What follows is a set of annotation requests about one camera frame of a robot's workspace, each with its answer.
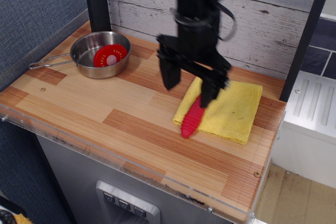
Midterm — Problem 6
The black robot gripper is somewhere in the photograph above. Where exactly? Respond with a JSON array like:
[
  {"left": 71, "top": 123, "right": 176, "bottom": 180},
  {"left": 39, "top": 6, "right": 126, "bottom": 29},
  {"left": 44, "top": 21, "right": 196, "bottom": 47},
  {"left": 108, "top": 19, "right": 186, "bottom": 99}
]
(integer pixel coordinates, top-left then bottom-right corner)
[{"left": 157, "top": 19, "right": 231, "bottom": 108}]

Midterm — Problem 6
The red handled metal fork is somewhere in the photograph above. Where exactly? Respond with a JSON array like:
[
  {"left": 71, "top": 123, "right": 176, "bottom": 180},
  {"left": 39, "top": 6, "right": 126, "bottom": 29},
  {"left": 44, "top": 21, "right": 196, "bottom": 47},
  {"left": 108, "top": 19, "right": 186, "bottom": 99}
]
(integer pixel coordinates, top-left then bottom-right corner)
[{"left": 181, "top": 95, "right": 206, "bottom": 138}]

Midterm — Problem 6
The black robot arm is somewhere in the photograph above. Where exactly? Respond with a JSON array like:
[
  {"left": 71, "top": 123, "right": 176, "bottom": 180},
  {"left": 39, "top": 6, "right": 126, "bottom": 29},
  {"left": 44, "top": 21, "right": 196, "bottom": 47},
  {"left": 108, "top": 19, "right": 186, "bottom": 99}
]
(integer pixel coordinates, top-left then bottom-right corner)
[{"left": 157, "top": 0, "right": 234, "bottom": 108}]

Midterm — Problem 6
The yellow folded cloth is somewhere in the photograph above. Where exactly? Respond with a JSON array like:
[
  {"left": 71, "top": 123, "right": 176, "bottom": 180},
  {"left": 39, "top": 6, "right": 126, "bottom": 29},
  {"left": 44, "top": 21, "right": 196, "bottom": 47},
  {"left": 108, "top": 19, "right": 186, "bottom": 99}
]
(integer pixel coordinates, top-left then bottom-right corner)
[{"left": 172, "top": 76, "right": 264, "bottom": 146}]

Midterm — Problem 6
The red perforated plastic disc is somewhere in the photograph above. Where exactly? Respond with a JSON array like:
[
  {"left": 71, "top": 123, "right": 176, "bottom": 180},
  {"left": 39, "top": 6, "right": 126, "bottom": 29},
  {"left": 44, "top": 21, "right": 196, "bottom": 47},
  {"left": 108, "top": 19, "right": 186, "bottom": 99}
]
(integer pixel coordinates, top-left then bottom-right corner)
[{"left": 93, "top": 44, "right": 128, "bottom": 67}]

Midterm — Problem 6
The white ribbed appliance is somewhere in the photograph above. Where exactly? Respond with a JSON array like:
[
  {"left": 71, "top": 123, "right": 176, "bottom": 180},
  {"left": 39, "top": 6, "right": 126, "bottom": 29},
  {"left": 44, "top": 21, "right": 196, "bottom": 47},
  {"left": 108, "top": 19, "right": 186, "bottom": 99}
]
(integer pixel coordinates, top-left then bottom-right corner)
[{"left": 271, "top": 71, "right": 335, "bottom": 188}]

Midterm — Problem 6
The silver toy fridge cabinet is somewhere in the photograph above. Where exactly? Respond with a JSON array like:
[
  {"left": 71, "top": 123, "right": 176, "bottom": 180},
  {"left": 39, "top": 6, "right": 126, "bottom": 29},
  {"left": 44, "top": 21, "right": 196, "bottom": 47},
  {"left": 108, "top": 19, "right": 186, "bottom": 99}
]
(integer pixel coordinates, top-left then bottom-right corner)
[{"left": 37, "top": 134, "right": 251, "bottom": 223}]

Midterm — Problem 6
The grey dispenser button panel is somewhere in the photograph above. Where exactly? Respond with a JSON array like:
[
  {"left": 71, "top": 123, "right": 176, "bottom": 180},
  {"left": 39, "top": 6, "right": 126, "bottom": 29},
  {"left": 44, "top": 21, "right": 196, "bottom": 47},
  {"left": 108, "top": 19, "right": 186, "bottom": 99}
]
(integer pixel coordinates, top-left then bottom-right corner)
[{"left": 96, "top": 180, "right": 161, "bottom": 223}]

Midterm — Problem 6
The yellow object at corner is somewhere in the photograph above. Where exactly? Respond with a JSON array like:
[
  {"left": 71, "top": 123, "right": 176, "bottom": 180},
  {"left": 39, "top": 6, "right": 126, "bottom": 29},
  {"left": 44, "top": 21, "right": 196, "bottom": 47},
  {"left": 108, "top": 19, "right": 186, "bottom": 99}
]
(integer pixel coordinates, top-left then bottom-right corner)
[{"left": 13, "top": 214, "right": 33, "bottom": 224}]

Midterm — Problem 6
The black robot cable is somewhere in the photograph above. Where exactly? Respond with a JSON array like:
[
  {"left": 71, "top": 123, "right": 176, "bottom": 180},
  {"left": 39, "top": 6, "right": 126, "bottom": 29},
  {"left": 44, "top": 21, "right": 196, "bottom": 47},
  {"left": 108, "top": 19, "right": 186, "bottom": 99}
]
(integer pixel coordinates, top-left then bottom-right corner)
[{"left": 215, "top": 0, "right": 236, "bottom": 42}]

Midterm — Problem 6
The steel pan with handle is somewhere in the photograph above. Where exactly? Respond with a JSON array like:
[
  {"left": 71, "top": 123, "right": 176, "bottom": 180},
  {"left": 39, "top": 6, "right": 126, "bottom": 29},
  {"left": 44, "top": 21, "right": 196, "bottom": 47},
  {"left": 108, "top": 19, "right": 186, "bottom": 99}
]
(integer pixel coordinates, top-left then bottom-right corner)
[{"left": 28, "top": 31, "right": 131, "bottom": 79}]

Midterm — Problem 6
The black right frame post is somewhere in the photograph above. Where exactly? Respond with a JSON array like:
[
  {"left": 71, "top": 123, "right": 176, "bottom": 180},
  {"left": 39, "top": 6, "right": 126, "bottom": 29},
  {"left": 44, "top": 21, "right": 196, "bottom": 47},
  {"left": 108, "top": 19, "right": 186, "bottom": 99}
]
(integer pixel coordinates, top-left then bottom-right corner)
[{"left": 279, "top": 0, "right": 326, "bottom": 102}]

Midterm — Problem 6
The black frame post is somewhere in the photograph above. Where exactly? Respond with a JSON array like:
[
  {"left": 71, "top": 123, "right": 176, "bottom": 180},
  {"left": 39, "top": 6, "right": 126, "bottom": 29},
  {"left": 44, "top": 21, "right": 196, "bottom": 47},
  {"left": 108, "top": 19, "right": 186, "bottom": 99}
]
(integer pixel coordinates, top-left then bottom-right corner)
[
  {"left": 86, "top": 0, "right": 111, "bottom": 32},
  {"left": 279, "top": 0, "right": 326, "bottom": 102}
]

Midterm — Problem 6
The black left frame post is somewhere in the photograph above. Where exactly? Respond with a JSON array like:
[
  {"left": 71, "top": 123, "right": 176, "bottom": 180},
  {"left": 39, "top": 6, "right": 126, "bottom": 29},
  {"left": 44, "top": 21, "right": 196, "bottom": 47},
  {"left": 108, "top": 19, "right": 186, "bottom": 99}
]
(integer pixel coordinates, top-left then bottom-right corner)
[{"left": 86, "top": 0, "right": 111, "bottom": 32}]

